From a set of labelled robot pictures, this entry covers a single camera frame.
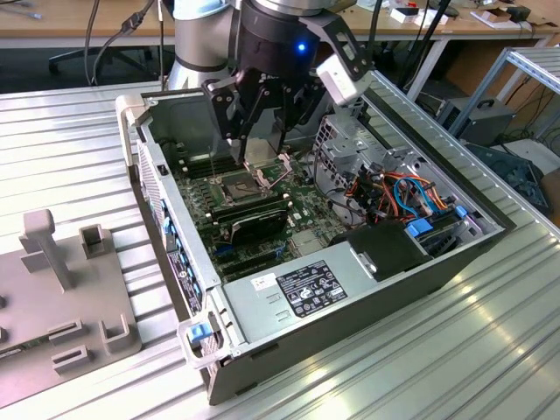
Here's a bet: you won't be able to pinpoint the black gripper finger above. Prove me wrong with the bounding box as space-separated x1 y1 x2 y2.
273 74 328 158
200 77 267 166

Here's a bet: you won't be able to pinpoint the metal socket cover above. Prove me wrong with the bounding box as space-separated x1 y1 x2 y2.
254 152 294 190

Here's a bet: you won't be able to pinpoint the CPU socket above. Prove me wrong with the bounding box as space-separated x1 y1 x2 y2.
208 169 268 207

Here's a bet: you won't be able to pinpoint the RAM slot white clips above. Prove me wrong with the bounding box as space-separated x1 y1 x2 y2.
180 157 240 173
176 147 235 163

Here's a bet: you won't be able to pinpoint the silver drive cage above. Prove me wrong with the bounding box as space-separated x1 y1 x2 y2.
312 111 424 214

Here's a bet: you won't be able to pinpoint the green motherboard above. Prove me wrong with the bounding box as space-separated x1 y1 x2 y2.
168 143 354 284

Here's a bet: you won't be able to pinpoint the black expansion card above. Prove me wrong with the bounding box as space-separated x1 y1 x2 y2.
227 208 290 247

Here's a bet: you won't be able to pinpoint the small white box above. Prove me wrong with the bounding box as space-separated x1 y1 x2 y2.
388 6 424 25

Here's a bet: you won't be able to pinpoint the black office chair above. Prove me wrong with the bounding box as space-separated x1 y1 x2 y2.
46 45 152 87

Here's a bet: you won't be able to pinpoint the silver chipset heatsink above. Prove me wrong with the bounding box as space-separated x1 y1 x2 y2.
290 229 321 256

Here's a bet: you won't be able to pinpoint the black tripod pole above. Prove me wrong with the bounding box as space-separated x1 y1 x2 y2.
418 0 452 41

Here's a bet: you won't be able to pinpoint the black expansion slot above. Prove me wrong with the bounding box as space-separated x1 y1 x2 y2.
213 249 281 269
220 257 285 281

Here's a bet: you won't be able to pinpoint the wooden office desk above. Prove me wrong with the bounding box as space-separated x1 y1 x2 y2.
349 0 557 102
0 0 176 49

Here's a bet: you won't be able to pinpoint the black plastic air shroud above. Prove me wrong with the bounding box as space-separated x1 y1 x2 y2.
327 220 434 282

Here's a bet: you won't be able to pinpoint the black rating label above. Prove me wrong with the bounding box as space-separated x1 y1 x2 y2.
276 258 350 319

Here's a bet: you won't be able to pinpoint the open cardboard box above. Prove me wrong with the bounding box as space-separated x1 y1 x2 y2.
470 6 533 31

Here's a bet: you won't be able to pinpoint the grey power supply unit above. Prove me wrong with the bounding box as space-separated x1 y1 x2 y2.
220 242 382 347

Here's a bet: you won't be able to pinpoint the dark teal plastic housing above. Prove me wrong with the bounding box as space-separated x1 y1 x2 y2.
463 142 550 215

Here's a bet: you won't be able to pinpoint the blue case latch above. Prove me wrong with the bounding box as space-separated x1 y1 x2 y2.
185 322 212 344

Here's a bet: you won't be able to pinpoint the open grey PC case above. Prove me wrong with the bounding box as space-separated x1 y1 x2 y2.
114 74 518 407

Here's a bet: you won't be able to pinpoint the grey parts rack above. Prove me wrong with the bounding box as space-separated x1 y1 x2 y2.
0 208 144 409

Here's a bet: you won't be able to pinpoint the brown cardboard box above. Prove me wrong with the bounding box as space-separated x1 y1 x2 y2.
541 169 560 215

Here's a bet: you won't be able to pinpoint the black camera bracket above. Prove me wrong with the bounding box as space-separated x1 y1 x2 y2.
301 11 376 84

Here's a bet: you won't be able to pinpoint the black round wire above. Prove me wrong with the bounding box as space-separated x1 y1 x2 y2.
311 146 367 220

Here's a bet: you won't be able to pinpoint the orange wire bundle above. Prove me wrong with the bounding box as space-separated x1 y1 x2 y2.
344 169 395 225

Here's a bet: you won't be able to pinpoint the blue flat wire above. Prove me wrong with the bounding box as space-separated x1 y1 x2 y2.
392 174 435 216

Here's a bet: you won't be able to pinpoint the black box with handle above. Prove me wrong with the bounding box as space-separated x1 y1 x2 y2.
437 98 517 148

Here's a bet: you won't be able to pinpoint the aluminium profile frame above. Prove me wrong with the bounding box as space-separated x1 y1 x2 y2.
448 45 560 141

